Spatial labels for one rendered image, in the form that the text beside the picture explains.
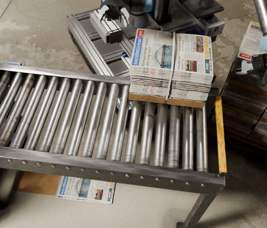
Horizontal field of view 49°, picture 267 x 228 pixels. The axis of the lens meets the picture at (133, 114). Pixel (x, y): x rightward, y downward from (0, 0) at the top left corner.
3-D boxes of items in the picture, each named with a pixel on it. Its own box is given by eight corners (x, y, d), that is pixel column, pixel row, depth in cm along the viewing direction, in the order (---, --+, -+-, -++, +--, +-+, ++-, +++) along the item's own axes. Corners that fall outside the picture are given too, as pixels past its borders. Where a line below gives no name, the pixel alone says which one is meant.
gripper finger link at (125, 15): (133, 32, 123) (122, 19, 127) (135, 21, 118) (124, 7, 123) (126, 34, 122) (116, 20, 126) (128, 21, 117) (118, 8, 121)
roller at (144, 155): (154, 93, 160) (157, 87, 156) (147, 172, 132) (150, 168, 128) (146, 90, 159) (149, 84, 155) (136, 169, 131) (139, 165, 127)
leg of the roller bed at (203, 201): (189, 227, 191) (217, 184, 137) (189, 236, 188) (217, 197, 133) (180, 225, 192) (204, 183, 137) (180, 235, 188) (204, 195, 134)
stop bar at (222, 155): (221, 98, 153) (222, 95, 151) (227, 175, 127) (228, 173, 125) (214, 97, 153) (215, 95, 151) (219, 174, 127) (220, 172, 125)
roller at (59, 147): (85, 84, 161) (84, 78, 157) (62, 161, 133) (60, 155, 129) (76, 83, 162) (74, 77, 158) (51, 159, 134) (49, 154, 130)
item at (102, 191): (118, 165, 215) (118, 164, 214) (111, 203, 198) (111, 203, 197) (67, 159, 217) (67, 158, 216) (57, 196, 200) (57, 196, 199)
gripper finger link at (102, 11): (99, 30, 120) (110, 19, 126) (100, 18, 115) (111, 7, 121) (92, 27, 120) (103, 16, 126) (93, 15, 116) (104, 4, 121)
